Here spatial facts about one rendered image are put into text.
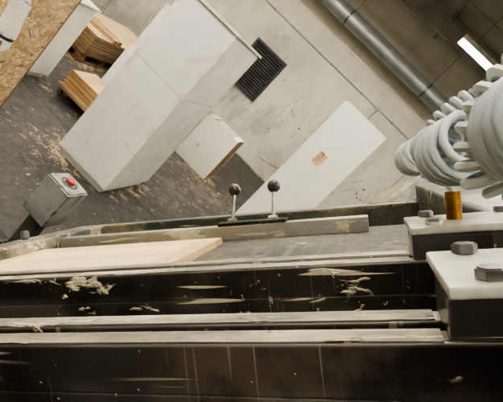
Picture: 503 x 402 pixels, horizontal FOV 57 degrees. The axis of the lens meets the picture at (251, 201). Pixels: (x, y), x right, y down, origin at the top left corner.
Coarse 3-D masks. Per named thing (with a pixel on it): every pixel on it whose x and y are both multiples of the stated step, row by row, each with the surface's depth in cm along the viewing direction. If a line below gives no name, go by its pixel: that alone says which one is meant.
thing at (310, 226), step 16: (256, 224) 129; (272, 224) 128; (288, 224) 127; (304, 224) 126; (320, 224) 124; (336, 224) 123; (352, 224) 122; (368, 224) 123; (64, 240) 145; (80, 240) 143; (96, 240) 142; (112, 240) 141; (128, 240) 139; (144, 240) 138; (160, 240) 137; (176, 240) 135; (224, 240) 132
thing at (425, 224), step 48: (432, 240) 47; (480, 240) 46; (0, 288) 61; (48, 288) 59; (96, 288) 57; (144, 288) 56; (192, 288) 54; (240, 288) 53; (288, 288) 51; (336, 288) 50; (384, 288) 49; (432, 288) 47
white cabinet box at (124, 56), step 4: (124, 52) 544; (128, 52) 543; (120, 56) 545; (124, 56) 544; (128, 56) 543; (120, 60) 546; (124, 60) 545; (116, 64) 548; (120, 64) 546; (112, 68) 549; (116, 68) 548; (120, 68) 547; (108, 72) 551; (112, 72) 550; (116, 72) 549; (104, 76) 552; (108, 76) 551; (112, 76) 550; (104, 80) 553; (108, 80) 552
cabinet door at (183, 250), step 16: (192, 240) 124; (208, 240) 121; (32, 256) 125; (48, 256) 123; (64, 256) 120; (80, 256) 117; (96, 256) 114; (112, 256) 111; (128, 256) 109; (144, 256) 106; (160, 256) 104; (176, 256) 99; (192, 256) 103
